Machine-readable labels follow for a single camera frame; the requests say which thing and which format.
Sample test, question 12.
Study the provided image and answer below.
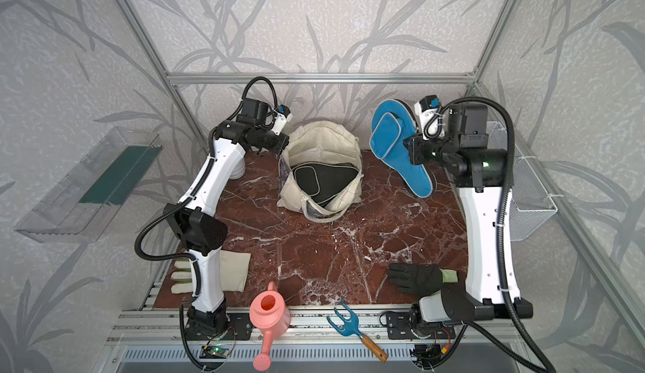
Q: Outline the white wire mesh basket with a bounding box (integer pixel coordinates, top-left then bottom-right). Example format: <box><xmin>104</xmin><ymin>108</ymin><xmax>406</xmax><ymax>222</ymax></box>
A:
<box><xmin>509</xmin><ymin>146</ymin><xmax>558</xmax><ymax>241</ymax></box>

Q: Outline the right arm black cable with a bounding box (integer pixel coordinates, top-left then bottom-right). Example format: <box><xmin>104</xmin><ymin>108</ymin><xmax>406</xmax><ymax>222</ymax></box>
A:
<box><xmin>435</xmin><ymin>95</ymin><xmax>558</xmax><ymax>373</ymax></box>

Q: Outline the blue hand rake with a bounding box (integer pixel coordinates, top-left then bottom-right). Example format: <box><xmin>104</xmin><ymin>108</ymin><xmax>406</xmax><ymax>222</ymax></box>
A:
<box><xmin>327</xmin><ymin>300</ymin><xmax>389</xmax><ymax>363</ymax></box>

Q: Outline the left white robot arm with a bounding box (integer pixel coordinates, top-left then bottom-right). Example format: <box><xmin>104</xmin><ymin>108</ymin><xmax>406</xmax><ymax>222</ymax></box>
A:
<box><xmin>164</xmin><ymin>121</ymin><xmax>288</xmax><ymax>335</ymax></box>

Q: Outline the beige work glove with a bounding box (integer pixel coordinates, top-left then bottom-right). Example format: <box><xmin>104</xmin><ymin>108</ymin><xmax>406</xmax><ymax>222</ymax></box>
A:
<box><xmin>171</xmin><ymin>250</ymin><xmax>251</xmax><ymax>294</ymax></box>

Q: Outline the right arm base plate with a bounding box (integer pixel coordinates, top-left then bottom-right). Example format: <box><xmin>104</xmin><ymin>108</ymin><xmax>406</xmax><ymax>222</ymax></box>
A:
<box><xmin>379</xmin><ymin>311</ymin><xmax>456</xmax><ymax>341</ymax></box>

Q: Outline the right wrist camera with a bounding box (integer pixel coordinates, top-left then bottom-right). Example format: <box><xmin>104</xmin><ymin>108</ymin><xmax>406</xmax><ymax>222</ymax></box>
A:
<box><xmin>414</xmin><ymin>94</ymin><xmax>489</xmax><ymax>148</ymax></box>

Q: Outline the pink watering can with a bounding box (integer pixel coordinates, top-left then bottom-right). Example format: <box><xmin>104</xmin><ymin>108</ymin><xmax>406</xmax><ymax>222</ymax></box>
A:
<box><xmin>250</xmin><ymin>282</ymin><xmax>292</xmax><ymax>371</ymax></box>

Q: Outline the white flower pot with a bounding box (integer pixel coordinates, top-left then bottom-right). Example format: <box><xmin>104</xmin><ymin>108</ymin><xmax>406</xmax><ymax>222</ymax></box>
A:
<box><xmin>228</xmin><ymin>156</ymin><xmax>245</xmax><ymax>180</ymax></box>

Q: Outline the beige canvas bag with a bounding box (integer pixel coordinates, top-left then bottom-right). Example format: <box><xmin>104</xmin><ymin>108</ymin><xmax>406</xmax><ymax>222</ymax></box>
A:
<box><xmin>277</xmin><ymin>121</ymin><xmax>363</xmax><ymax>224</ymax></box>

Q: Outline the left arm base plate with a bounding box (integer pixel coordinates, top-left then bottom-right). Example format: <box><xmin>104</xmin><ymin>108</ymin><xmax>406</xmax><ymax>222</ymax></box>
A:
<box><xmin>185</xmin><ymin>311</ymin><xmax>254</xmax><ymax>341</ymax></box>

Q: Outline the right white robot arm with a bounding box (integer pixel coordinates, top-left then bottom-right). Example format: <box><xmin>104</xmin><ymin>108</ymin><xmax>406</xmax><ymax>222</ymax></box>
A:
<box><xmin>404</xmin><ymin>135</ymin><xmax>533</xmax><ymax>323</ymax></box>

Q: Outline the black and green glove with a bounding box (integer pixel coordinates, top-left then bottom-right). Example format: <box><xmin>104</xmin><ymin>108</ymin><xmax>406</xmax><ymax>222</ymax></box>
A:
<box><xmin>386</xmin><ymin>263</ymin><xmax>460</xmax><ymax>297</ymax></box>

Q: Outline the blue paddle case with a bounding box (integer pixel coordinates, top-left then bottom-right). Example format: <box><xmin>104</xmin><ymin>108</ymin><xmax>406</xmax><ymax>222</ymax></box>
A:
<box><xmin>370</xmin><ymin>99</ymin><xmax>434</xmax><ymax>198</ymax></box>

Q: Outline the black paddle case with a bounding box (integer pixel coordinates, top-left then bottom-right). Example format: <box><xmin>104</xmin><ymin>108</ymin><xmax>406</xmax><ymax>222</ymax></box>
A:
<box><xmin>292</xmin><ymin>162</ymin><xmax>359</xmax><ymax>207</ymax></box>

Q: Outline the clear plastic wall shelf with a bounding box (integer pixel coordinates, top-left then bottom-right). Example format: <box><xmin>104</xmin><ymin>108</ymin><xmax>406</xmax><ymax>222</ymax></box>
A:
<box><xmin>14</xmin><ymin>127</ymin><xmax>163</xmax><ymax>244</ymax></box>

